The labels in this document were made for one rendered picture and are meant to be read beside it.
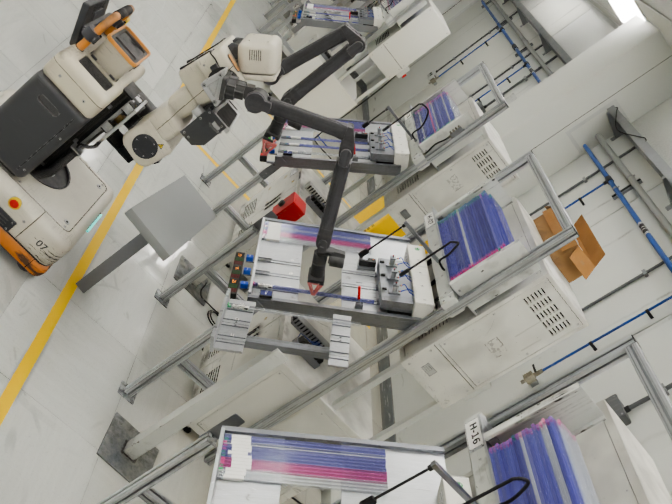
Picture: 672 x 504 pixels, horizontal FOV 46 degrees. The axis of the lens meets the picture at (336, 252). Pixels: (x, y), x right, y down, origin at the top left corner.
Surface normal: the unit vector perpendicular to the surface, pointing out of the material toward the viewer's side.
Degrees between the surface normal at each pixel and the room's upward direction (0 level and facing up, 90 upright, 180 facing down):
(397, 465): 44
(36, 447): 0
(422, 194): 90
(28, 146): 90
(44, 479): 0
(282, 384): 90
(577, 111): 90
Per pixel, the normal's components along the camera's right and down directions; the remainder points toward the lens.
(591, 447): -0.62, -0.68
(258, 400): -0.01, 0.49
